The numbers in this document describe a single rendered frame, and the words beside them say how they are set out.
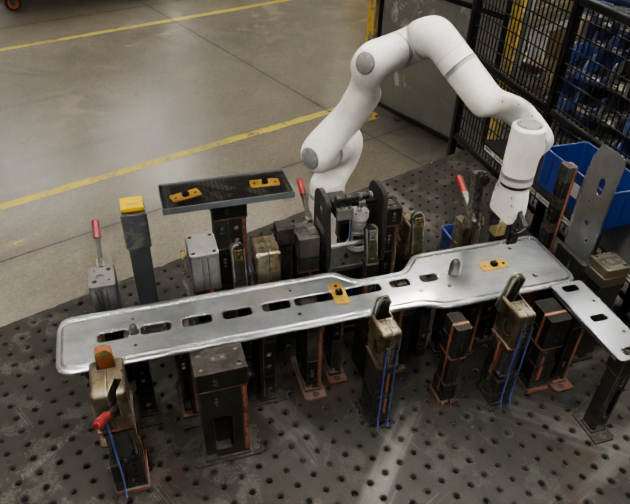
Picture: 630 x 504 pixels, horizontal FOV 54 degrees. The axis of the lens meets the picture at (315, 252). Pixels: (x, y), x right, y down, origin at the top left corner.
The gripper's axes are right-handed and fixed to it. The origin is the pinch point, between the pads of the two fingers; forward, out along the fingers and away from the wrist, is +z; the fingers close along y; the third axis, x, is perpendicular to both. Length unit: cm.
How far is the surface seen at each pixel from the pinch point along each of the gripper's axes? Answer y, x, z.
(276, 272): -12, -61, 11
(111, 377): 19, -105, 6
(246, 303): -3, -71, 12
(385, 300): 15.3, -40.5, 2.5
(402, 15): -275, 94, 27
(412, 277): -1.2, -24.7, 12.0
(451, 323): 16.8, -21.6, 13.7
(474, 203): -14.7, -0.4, 0.2
